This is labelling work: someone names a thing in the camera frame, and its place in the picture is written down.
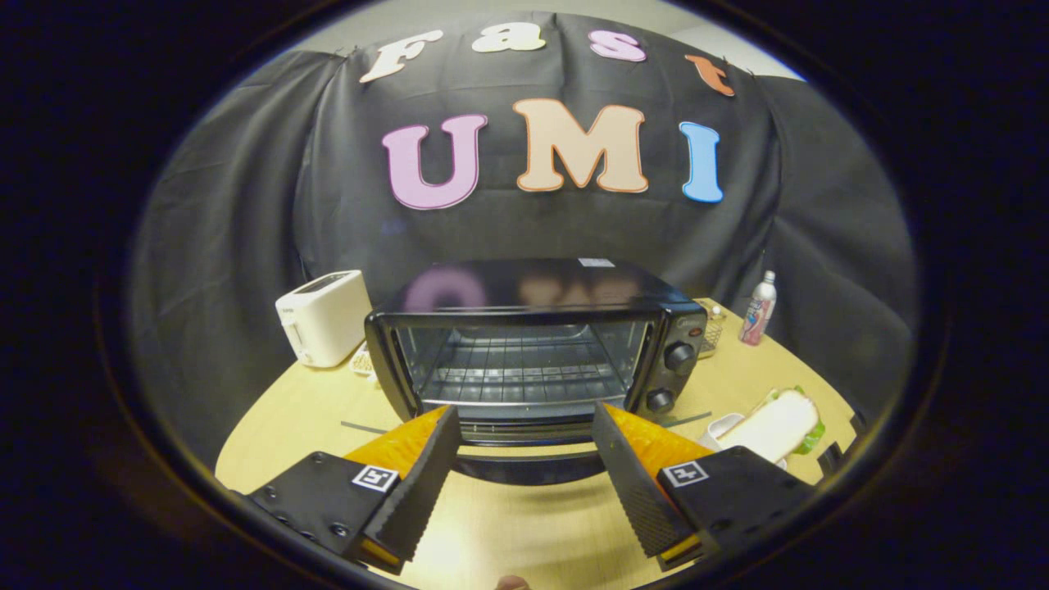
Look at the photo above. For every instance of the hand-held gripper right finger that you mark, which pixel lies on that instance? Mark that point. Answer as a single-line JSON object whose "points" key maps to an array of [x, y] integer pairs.
{"points": [[631, 483]]}

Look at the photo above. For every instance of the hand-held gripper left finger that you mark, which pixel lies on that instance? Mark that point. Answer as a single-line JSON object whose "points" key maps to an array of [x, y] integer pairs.
{"points": [[422, 483]]}

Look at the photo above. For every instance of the sandwich with lettuce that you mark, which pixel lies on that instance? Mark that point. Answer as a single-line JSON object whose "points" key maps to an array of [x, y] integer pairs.
{"points": [[774, 426]]}

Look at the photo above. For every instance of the black toaster oven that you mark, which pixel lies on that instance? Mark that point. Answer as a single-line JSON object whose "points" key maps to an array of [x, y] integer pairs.
{"points": [[533, 283]]}

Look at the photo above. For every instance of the white toaster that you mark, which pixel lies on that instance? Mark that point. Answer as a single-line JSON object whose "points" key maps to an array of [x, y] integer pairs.
{"points": [[324, 319]]}

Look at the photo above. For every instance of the black tape strip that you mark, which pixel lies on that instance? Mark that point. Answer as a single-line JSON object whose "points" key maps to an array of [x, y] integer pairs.
{"points": [[362, 427]]}

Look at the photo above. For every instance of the white plastic tray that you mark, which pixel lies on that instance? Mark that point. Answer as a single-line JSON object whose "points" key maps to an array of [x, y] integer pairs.
{"points": [[719, 428]]}

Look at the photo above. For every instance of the small white trivet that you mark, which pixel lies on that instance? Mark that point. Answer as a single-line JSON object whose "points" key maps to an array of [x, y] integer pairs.
{"points": [[362, 362]]}

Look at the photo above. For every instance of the black table edge clamp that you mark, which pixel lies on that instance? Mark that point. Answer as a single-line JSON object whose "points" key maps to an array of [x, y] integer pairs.
{"points": [[832, 459], [858, 422]]}

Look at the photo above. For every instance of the white bottle with pink label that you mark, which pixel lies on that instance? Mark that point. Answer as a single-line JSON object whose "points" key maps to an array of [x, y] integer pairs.
{"points": [[757, 315]]}

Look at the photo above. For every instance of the black backdrop cloth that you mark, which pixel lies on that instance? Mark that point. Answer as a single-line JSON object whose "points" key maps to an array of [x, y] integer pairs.
{"points": [[246, 205]]}

